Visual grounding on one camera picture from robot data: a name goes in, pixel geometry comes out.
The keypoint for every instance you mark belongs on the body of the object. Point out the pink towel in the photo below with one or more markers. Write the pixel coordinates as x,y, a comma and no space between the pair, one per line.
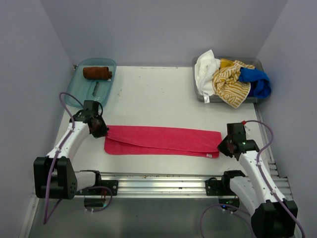
151,140

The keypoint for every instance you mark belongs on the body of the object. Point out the teal translucent plastic bin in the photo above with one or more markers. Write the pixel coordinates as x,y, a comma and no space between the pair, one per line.
83,89

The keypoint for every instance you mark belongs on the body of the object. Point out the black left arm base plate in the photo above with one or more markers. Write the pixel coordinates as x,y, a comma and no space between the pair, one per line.
99,189

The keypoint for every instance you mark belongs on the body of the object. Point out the white towel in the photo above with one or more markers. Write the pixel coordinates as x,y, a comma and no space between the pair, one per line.
204,69

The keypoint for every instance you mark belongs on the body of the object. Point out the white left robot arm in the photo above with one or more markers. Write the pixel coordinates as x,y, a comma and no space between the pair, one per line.
54,175

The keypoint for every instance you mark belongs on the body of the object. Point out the aluminium mounting rail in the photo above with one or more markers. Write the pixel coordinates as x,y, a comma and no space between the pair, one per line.
159,186

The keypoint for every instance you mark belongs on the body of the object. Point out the blue towel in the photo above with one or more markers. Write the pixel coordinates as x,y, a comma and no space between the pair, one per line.
259,81

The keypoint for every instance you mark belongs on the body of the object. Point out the yellow striped towel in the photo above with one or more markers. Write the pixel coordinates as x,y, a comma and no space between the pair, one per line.
226,82

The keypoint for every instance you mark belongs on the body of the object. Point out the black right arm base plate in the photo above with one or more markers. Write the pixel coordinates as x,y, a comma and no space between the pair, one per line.
214,187

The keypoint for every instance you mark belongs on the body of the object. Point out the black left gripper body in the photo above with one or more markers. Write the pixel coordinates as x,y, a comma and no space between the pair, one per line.
101,129

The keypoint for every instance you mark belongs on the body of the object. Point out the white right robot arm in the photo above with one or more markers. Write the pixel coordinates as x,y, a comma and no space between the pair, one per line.
272,214

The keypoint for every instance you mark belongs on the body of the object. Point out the brown microfiber towel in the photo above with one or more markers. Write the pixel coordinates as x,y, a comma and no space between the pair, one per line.
96,72

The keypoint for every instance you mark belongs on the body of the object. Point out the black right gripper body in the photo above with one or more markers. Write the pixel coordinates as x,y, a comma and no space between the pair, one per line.
224,146

